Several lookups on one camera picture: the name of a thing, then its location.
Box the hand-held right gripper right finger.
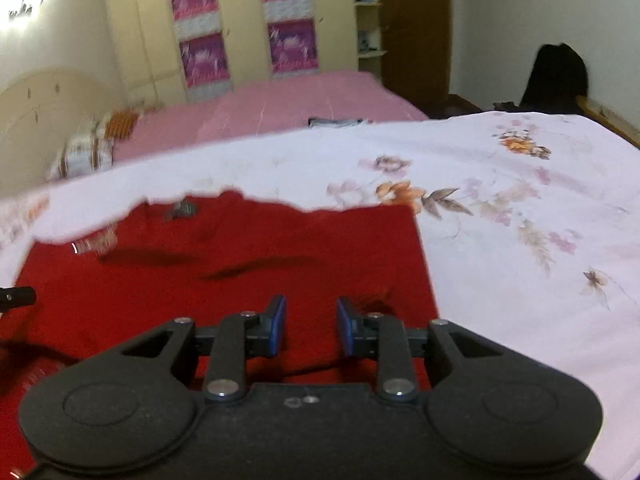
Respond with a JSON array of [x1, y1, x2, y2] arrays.
[[335, 296, 506, 404]]

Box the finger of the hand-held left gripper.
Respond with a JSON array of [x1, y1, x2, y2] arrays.
[[0, 286, 37, 309]]

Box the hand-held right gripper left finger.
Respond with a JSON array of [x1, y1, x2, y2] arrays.
[[120, 294, 288, 406]]

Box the red knit garment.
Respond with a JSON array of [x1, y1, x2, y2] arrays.
[[0, 187, 442, 480]]

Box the dark folded clothes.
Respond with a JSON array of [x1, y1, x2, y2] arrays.
[[306, 116, 374, 129]]

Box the plaid pillow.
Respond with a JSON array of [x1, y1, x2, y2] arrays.
[[47, 119, 117, 182]]

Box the pale floral bed sheet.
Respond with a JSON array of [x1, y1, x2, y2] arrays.
[[0, 110, 640, 480]]

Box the cream headboard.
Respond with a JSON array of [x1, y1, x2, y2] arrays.
[[0, 66, 127, 197]]

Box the orange pillow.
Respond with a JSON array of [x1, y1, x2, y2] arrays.
[[106, 109, 145, 142]]

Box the pink bed sheet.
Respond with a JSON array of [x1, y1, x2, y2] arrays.
[[112, 70, 432, 163]]

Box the cream wardrobe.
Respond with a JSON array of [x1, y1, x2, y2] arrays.
[[101, 0, 359, 109]]

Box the brown wooden door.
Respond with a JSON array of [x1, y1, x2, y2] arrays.
[[380, 0, 454, 107]]

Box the cream open shelf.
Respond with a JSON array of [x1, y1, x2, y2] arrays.
[[352, 0, 389, 82]]

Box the black wall decal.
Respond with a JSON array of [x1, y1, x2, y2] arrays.
[[7, 0, 47, 19]]

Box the wooden bed frame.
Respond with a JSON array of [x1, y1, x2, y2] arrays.
[[575, 94, 640, 149]]

